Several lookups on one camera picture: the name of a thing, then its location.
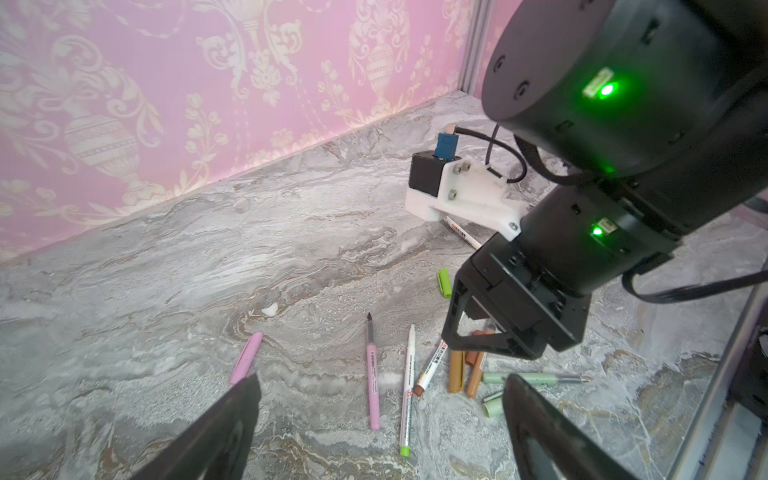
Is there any white pen green end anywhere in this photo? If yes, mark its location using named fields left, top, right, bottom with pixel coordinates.
left=399, top=325, right=416, bottom=457

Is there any pink pen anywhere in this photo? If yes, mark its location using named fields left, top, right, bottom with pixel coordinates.
left=365, top=313, right=381, bottom=431

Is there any light green pen cap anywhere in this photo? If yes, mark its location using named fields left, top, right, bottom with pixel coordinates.
left=437, top=268, right=453, bottom=298

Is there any aluminium corner frame post right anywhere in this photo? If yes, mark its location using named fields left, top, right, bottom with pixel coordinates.
left=458, top=0, right=493, bottom=95

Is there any orange brown pen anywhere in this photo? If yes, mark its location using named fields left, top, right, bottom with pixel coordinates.
left=465, top=351, right=486, bottom=399

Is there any pink pen cap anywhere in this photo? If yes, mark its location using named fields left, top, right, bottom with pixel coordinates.
left=229, top=332, right=264, bottom=386

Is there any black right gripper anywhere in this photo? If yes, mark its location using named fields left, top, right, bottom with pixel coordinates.
left=441, top=234, right=591, bottom=359

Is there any pale green pen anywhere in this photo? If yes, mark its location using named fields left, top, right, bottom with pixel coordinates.
left=482, top=372, right=592, bottom=386

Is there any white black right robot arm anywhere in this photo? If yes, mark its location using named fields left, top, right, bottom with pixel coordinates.
left=442, top=1, right=767, bottom=360

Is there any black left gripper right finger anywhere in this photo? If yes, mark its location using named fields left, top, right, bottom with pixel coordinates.
left=502, top=374, right=634, bottom=480

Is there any white pen red label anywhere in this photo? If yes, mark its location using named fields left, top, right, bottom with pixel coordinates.
left=412, top=340, right=448, bottom=397

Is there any brown pen cap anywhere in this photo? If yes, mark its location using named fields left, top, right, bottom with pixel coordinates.
left=448, top=349, right=465, bottom=394

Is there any white pen yellow end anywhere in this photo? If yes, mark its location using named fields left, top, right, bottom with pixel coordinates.
left=443, top=216, right=482, bottom=250

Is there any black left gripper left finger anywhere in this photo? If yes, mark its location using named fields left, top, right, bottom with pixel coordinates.
left=133, top=374, right=261, bottom=479

